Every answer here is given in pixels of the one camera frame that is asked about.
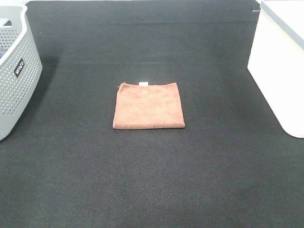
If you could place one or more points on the grey perforated laundry basket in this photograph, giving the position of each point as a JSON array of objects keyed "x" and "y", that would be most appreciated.
[{"x": 20, "y": 66}]

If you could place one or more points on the brown towel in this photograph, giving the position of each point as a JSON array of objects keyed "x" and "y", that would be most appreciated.
[{"x": 148, "y": 107}]

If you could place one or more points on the white storage box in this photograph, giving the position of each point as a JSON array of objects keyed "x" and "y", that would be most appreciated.
[{"x": 276, "y": 61}]

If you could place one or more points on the black table mat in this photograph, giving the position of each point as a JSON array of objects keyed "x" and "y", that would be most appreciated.
[{"x": 232, "y": 166}]

